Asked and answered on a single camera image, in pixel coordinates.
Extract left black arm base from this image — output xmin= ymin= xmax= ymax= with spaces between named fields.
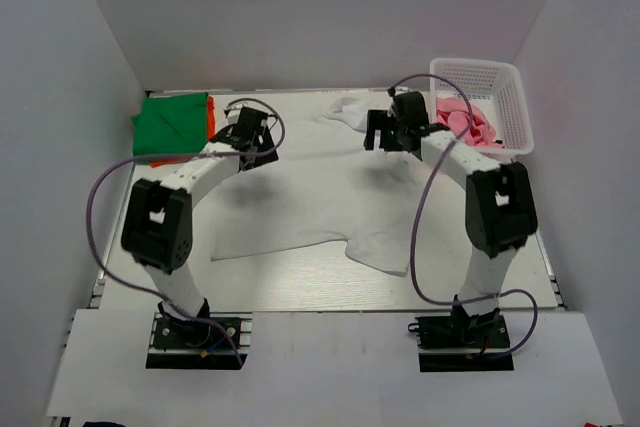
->
xmin=145 ymin=312 xmax=253 ymax=371

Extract white t shirt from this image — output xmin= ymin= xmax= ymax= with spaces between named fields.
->
xmin=208 ymin=97 xmax=428 ymax=275

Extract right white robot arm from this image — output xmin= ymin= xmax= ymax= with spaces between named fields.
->
xmin=364 ymin=90 xmax=538 ymax=325

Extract purple cable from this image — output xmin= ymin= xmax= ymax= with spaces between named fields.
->
xmin=87 ymin=99 xmax=287 ymax=368
xmin=387 ymin=74 xmax=540 ymax=361

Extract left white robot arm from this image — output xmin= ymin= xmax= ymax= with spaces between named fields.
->
xmin=121 ymin=99 xmax=281 ymax=321

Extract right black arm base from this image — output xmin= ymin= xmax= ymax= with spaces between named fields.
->
xmin=407 ymin=314 xmax=514 ymax=373

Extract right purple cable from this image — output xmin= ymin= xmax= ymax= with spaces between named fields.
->
xmin=387 ymin=74 xmax=540 ymax=361

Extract white plastic basket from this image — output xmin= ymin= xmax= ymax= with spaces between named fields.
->
xmin=428 ymin=58 xmax=534 ymax=159

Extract orange folded t shirt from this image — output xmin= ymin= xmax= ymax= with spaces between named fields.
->
xmin=141 ymin=92 xmax=216 ymax=155

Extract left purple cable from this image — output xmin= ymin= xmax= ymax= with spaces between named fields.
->
xmin=87 ymin=99 xmax=287 ymax=368

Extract green folded t shirt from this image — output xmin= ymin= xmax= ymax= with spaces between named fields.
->
xmin=131 ymin=92 xmax=211 ymax=156

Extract pink t shirt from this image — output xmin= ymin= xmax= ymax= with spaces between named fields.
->
xmin=436 ymin=97 xmax=503 ymax=149

